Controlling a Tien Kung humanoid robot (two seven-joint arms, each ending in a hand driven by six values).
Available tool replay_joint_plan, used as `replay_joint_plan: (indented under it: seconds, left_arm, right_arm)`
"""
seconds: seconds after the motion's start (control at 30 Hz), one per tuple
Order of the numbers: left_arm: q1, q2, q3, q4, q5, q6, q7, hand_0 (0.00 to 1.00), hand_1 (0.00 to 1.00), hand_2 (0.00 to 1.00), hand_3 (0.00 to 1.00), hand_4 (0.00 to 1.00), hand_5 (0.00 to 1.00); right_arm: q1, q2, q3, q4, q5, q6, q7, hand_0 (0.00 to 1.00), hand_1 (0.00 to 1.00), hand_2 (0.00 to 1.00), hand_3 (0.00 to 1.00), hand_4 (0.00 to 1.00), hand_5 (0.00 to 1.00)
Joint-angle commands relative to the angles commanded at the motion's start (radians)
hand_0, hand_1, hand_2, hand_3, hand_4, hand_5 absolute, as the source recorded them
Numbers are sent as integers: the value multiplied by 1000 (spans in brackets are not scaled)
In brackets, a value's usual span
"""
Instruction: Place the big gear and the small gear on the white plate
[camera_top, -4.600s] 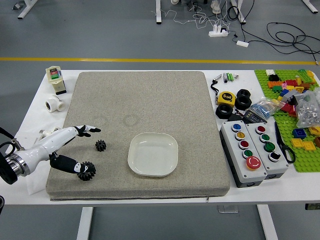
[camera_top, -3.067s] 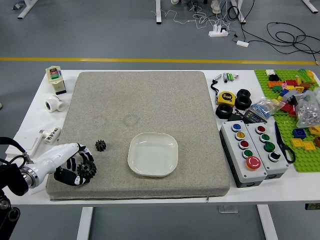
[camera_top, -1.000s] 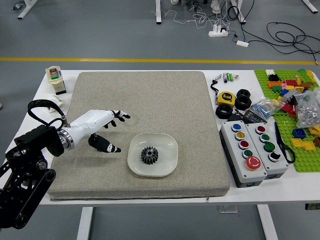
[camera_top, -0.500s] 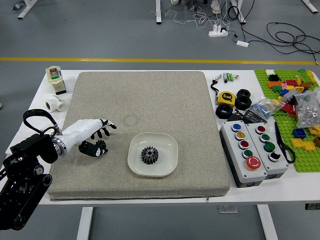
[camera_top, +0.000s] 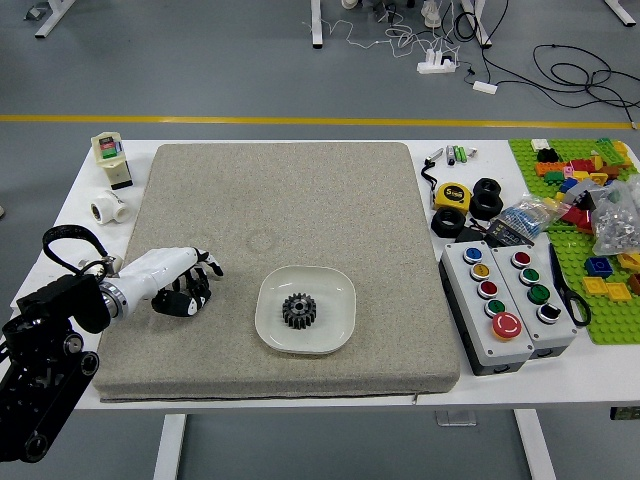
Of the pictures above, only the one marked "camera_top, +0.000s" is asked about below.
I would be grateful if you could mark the black silver marker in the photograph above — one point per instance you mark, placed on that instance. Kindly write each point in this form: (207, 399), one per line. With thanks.
(450, 155)

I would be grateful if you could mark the black scissors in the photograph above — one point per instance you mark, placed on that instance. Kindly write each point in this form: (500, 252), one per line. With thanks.
(567, 295)

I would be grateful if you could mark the blue square brick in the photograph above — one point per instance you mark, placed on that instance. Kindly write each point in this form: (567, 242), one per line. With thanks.
(599, 266)

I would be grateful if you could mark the yellow flat brick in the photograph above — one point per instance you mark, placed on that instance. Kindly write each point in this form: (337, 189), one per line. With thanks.
(595, 285)
(619, 291)

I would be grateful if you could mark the five-button grey control box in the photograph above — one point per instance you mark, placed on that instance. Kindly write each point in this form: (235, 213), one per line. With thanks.
(485, 320)

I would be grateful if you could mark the white power adapter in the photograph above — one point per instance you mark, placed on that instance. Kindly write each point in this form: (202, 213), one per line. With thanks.
(485, 87)

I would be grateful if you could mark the white background table leg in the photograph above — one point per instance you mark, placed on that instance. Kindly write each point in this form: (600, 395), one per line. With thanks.
(625, 11)
(52, 17)
(318, 25)
(480, 25)

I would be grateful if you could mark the grey table bracket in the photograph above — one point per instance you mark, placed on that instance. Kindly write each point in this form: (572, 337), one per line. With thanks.
(455, 419)

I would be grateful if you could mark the green brick baseplate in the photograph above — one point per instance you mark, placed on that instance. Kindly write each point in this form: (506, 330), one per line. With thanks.
(570, 250)

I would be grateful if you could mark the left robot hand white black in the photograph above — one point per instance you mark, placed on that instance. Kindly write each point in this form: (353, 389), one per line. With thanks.
(150, 267)

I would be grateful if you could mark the black digital meter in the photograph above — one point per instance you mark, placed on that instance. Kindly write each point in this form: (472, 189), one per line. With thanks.
(510, 234)

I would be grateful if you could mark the red sloped brick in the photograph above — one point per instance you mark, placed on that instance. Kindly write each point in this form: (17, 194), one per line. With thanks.
(577, 219)

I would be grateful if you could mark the clear bag blue parts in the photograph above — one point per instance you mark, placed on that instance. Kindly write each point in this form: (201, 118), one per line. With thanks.
(525, 215)

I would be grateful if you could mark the long green brick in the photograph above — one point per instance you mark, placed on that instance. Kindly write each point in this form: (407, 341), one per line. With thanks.
(609, 151)

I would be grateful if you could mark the green battery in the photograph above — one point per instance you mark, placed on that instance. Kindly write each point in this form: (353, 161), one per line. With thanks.
(464, 153)
(457, 153)

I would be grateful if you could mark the white pipe tee fitting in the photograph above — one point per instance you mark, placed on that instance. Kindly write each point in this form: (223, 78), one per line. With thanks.
(111, 207)

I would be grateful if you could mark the small black gear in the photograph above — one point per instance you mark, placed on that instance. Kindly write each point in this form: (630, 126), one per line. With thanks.
(204, 295)

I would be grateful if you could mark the big black hex nut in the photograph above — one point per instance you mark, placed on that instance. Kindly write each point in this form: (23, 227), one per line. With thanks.
(487, 185)
(449, 222)
(486, 206)

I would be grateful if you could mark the white power strip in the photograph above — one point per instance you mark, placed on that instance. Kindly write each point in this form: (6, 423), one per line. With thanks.
(435, 64)

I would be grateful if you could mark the grey-brown mat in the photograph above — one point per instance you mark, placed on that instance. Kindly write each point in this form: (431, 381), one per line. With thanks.
(280, 210)

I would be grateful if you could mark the small green brick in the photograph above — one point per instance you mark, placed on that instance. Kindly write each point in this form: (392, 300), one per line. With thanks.
(553, 177)

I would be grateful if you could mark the yellow tape measure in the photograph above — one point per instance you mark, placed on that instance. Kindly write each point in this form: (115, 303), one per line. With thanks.
(451, 196)

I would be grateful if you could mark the small white plastic part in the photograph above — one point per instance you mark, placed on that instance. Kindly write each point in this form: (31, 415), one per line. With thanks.
(116, 262)

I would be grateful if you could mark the white square plate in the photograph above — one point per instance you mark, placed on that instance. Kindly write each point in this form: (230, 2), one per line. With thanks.
(320, 280)

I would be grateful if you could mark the cream switch box green red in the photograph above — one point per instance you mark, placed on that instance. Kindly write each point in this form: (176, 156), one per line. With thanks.
(111, 160)

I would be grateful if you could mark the white small brick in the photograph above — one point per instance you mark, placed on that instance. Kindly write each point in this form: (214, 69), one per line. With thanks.
(540, 145)

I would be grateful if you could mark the black brick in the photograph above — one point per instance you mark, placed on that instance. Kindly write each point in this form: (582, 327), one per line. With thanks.
(547, 155)

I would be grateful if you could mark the four-button grey control box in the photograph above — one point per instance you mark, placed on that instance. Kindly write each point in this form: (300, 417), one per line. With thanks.
(555, 330)

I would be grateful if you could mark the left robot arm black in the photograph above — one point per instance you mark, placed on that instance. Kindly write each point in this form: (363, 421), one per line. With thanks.
(50, 320)

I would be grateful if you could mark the clear bag metal screws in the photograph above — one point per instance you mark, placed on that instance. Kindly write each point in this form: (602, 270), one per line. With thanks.
(617, 225)

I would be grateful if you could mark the big black gear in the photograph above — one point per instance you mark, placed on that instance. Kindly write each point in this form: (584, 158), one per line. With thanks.
(300, 311)

